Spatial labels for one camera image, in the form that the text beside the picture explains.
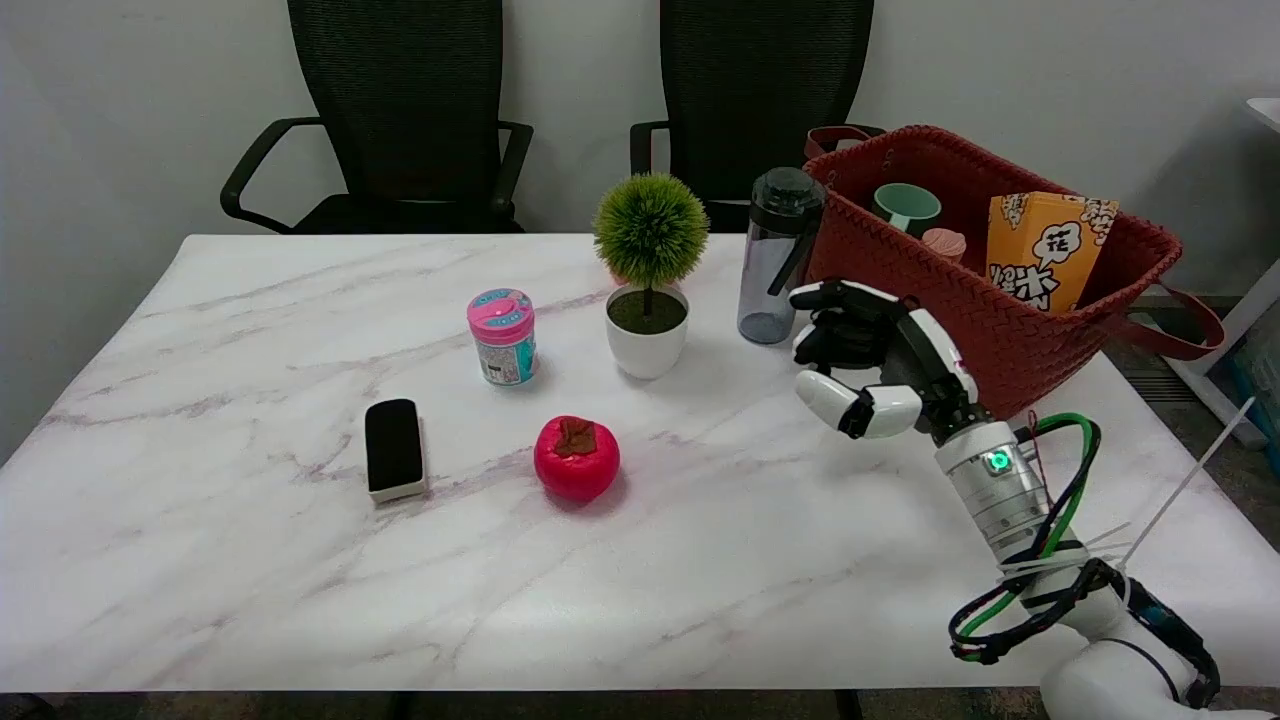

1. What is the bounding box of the green mug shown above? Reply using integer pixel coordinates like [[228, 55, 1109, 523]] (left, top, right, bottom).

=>
[[873, 183, 943, 238]]

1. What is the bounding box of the red persimmon toy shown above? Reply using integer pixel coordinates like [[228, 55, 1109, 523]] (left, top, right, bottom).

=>
[[533, 415, 621, 503]]

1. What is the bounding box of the white furniture frame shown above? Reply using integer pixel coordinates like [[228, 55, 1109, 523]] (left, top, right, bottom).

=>
[[1160, 97, 1280, 449]]

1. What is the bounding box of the red woven basket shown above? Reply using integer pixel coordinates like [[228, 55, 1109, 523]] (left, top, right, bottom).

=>
[[803, 124, 1227, 429]]

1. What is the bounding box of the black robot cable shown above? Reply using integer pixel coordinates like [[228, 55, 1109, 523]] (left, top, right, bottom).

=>
[[948, 415, 1222, 709]]

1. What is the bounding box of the pink lid candy jar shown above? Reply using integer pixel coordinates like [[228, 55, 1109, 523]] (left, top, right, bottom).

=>
[[467, 288, 538, 388]]

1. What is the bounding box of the green ball plant white pot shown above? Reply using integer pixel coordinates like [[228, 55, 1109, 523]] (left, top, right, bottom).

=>
[[593, 173, 711, 381]]

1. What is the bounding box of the clear bottle with black lid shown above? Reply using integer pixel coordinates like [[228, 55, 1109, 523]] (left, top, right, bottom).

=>
[[738, 167, 827, 346]]

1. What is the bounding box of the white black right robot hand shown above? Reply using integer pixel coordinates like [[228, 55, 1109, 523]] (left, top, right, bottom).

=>
[[788, 280, 987, 442]]

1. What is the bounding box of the black whiteboard eraser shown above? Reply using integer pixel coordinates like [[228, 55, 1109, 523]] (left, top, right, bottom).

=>
[[364, 398, 429, 504]]

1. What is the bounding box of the white zip tie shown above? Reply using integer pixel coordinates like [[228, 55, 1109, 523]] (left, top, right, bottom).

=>
[[1118, 397, 1256, 573]]

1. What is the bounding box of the black mesh office chair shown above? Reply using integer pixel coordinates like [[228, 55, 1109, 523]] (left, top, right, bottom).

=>
[[220, 0, 534, 235], [630, 0, 886, 233]]

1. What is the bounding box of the orange popcorn box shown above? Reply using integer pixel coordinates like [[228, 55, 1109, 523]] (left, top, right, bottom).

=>
[[986, 191, 1120, 316]]

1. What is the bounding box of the green robot cable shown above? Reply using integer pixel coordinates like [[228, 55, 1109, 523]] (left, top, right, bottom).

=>
[[958, 412, 1101, 643]]

